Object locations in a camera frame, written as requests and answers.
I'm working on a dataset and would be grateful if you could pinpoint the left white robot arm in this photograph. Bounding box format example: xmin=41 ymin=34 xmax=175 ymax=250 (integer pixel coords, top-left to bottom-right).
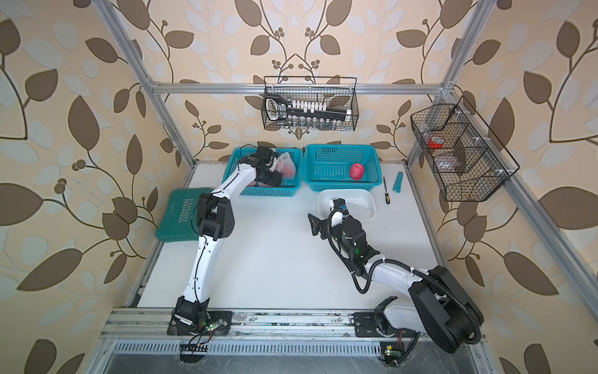
xmin=173 ymin=146 xmax=283 ymax=332

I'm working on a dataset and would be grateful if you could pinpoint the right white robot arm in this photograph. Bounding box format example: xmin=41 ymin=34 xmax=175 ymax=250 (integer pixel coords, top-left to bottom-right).
xmin=308 ymin=208 xmax=484 ymax=353

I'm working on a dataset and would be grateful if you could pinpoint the left teal plastic basket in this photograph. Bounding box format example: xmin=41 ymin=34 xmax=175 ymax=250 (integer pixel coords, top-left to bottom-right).
xmin=222 ymin=146 xmax=303 ymax=197

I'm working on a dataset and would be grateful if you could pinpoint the teal plastic basket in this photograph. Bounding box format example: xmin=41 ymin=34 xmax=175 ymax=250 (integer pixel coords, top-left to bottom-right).
xmin=302 ymin=144 xmax=382 ymax=192
xmin=222 ymin=146 xmax=303 ymax=197

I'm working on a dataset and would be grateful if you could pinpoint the white plastic tub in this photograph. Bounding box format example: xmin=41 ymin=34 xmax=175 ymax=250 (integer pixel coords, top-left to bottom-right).
xmin=318 ymin=189 xmax=376 ymax=221

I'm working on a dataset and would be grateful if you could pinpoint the black white tool set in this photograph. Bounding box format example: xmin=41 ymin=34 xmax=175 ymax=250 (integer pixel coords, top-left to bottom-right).
xmin=263 ymin=95 xmax=354 ymax=122

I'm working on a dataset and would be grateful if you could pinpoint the right teal plastic basket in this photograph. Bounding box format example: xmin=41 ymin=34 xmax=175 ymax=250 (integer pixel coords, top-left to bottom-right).
xmin=302 ymin=144 xmax=382 ymax=192

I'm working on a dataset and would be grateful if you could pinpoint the row of glass vials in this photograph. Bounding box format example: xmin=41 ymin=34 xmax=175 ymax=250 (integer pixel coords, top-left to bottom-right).
xmin=280 ymin=117 xmax=356 ymax=132

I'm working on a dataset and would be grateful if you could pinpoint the green plastic tool case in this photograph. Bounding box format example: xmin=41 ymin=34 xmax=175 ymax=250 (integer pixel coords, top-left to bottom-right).
xmin=156 ymin=188 xmax=212 ymax=242

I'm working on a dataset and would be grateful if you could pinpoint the red tape roll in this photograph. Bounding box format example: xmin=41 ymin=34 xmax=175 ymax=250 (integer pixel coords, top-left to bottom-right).
xmin=428 ymin=136 xmax=445 ymax=150

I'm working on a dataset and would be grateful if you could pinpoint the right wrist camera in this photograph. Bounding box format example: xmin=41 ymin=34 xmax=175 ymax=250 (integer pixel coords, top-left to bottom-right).
xmin=333 ymin=198 xmax=349 ymax=216

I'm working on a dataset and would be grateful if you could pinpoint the black handled screwdriver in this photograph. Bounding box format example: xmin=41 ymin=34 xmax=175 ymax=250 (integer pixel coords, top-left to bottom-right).
xmin=382 ymin=177 xmax=391 ymax=205

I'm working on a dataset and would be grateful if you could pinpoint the back black wire basket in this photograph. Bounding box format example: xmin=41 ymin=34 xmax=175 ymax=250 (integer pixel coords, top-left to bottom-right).
xmin=261 ymin=75 xmax=359 ymax=132

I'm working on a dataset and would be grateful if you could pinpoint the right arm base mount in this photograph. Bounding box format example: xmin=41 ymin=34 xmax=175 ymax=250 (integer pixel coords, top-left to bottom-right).
xmin=352 ymin=308 xmax=423 ymax=339

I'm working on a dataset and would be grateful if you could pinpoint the side black wire basket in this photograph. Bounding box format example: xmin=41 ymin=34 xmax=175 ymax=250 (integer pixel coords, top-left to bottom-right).
xmin=411 ymin=96 xmax=520 ymax=203

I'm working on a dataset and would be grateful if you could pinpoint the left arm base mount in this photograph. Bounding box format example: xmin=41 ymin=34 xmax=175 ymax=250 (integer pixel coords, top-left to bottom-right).
xmin=167 ymin=308 xmax=233 ymax=336

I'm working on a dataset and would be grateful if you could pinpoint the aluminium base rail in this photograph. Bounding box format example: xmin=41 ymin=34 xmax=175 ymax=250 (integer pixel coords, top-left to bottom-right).
xmin=101 ymin=308 xmax=398 ymax=341

